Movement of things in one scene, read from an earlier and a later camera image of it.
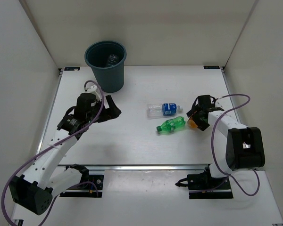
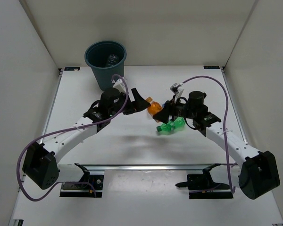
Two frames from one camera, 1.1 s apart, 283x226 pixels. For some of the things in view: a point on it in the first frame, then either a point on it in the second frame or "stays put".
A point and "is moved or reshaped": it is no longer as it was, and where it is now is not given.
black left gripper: x=112 y=112 to x=138 y=104
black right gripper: x=202 y=125 to x=163 y=115
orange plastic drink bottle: x=191 y=123 is moved or reshaped
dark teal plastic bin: x=107 y=59 stays put
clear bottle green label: x=112 y=60 stays put
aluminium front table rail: x=83 y=168 stays put
